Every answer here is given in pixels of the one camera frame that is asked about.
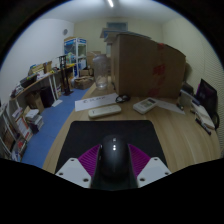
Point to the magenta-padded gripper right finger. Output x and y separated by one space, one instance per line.
151 170

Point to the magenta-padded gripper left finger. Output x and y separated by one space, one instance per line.
74 171

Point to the black computer mouse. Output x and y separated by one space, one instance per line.
115 158

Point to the black mouse pad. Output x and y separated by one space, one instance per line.
83 136

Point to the white remote with display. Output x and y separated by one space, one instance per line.
145 105

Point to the white paper sheet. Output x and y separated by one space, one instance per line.
170 106

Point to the long white remote control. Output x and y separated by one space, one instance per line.
104 111

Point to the black marker pen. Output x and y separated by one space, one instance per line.
203 126

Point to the long white paper strip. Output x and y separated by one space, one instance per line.
95 101

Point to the cluttered shelf unit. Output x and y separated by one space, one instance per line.
23 113

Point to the cardboard box on floor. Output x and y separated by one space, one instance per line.
83 82

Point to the black floor stand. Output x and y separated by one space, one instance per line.
65 76

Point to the clear glass jar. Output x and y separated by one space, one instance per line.
100 71

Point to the large brown cardboard box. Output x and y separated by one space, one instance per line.
146 66

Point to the blue white display cabinet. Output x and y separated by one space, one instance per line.
75 55

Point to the ceiling tube light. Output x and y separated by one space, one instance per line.
110 3

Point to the round wall clock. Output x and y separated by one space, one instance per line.
65 32

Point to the wall air vent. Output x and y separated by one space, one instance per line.
116 25

